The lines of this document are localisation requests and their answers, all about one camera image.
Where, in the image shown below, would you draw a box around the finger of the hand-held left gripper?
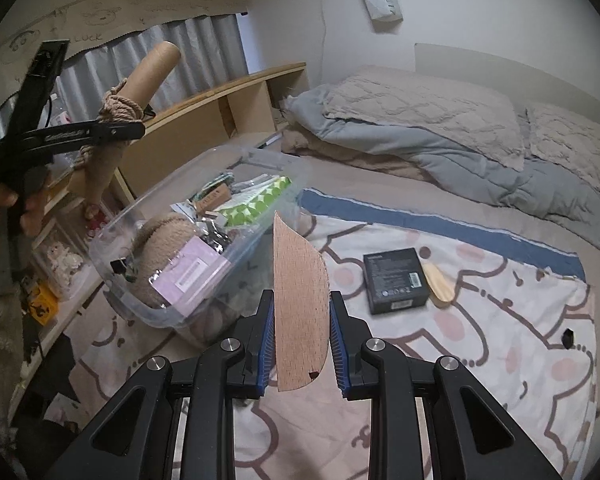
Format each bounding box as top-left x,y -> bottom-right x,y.
30,119 -> 147,154

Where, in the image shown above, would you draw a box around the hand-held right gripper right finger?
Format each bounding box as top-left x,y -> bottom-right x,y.
329,290 -> 563,480

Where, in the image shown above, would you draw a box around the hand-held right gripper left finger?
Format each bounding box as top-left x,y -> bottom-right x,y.
67,289 -> 276,480

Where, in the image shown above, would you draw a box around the twine spool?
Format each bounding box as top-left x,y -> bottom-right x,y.
69,41 -> 182,211

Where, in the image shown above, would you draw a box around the purple box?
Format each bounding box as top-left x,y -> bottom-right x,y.
151,236 -> 233,317

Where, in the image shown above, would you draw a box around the clear plastic bin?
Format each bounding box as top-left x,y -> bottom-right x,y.
89,144 -> 313,351

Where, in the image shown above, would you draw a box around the black cardboard box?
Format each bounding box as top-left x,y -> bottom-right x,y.
363,247 -> 429,316

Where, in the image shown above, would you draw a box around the red white toy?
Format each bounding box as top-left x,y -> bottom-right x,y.
82,200 -> 108,241

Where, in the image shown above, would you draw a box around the silver foil packet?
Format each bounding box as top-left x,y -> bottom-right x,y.
192,215 -> 233,258

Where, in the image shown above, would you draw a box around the pale wooden block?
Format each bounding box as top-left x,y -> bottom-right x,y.
421,247 -> 454,307

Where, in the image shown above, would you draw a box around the beige plush cloth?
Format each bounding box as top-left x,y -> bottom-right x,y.
130,212 -> 206,306

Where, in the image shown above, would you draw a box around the brown narrow box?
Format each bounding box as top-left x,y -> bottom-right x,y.
192,183 -> 231,215

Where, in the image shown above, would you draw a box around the beige printed valance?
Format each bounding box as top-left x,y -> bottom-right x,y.
0,0 -> 248,61

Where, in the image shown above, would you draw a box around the grey curtain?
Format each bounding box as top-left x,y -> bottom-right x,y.
0,12 -> 251,161

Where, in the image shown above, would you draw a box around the white plush toys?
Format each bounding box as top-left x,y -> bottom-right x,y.
37,240 -> 88,281

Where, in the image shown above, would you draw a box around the black binder clip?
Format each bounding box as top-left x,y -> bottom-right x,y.
110,256 -> 137,283

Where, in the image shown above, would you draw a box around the wooden headboard shelf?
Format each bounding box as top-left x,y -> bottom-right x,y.
10,62 -> 308,411

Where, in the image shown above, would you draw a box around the green dotted packet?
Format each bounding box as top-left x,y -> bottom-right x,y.
214,175 -> 295,228

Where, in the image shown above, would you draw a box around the printed cartoon blanket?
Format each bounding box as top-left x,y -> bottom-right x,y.
55,187 -> 600,480

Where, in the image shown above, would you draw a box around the beige fleece blanket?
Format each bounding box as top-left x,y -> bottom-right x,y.
280,122 -> 431,181

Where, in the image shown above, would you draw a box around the grey duvet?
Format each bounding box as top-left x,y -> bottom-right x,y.
285,82 -> 600,261

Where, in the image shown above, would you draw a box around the dark cloth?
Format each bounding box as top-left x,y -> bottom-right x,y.
27,332 -> 83,443

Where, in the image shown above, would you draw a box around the beige quilted pillow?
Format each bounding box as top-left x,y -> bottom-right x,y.
322,65 -> 526,171
522,105 -> 600,211

